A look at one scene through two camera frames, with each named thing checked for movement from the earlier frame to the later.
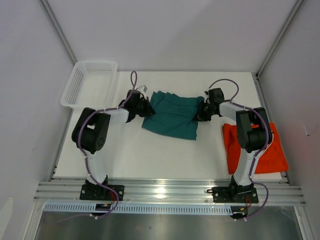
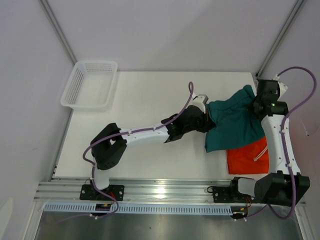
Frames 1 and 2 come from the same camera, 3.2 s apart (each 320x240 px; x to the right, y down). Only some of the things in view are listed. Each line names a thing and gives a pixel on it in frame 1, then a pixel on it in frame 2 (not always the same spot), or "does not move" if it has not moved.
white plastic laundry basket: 91,84 does not move
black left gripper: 149,111 to 208,123
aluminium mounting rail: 68,191 does not move
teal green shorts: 173,114 to 237,123
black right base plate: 225,194 does not move
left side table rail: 60,146 does not move
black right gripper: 201,116 to 252,109
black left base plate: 96,191 does not move
